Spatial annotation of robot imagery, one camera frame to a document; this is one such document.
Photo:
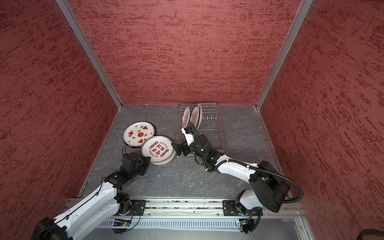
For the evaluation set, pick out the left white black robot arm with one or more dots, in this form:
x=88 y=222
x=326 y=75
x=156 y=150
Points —
x=105 y=201

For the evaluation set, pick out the right small circuit board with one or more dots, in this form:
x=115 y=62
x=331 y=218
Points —
x=246 y=226

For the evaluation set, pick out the patterned white plate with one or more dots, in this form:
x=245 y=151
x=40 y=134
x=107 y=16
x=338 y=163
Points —
x=154 y=144

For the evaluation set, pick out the left small circuit board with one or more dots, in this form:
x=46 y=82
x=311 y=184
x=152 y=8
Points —
x=121 y=223

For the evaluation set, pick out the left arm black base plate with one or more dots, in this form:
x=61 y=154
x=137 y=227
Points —
x=138 y=207

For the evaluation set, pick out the aluminium corner post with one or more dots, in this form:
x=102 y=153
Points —
x=290 y=37
x=79 y=33

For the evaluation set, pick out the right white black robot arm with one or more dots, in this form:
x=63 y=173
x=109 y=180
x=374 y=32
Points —
x=269 y=188

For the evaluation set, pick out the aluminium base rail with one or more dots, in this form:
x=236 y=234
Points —
x=201 y=208

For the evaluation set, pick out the watermelon plate blue rim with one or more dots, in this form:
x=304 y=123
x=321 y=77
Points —
x=140 y=127

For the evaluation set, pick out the orange sunburst white plate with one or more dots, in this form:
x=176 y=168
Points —
x=186 y=117

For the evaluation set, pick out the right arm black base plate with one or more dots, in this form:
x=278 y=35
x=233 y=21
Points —
x=235 y=208

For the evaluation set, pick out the right aluminium corner post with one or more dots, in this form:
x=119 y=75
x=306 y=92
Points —
x=290 y=37

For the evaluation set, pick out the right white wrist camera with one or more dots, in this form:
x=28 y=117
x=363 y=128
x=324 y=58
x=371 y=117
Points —
x=188 y=134

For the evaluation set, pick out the white plate red black characters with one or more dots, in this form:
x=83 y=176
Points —
x=162 y=158

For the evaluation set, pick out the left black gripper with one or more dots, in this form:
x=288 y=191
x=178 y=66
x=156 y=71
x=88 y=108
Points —
x=146 y=160

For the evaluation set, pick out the white perforated cable tray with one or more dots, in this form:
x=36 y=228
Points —
x=219 y=224

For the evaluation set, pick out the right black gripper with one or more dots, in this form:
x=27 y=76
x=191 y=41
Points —
x=180 y=147

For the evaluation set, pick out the steel wire dish rack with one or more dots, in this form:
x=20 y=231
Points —
x=211 y=125

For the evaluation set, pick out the left aluminium corner post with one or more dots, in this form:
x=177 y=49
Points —
x=79 y=33

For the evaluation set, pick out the small circuit board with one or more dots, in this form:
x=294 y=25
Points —
x=121 y=223
x=246 y=226

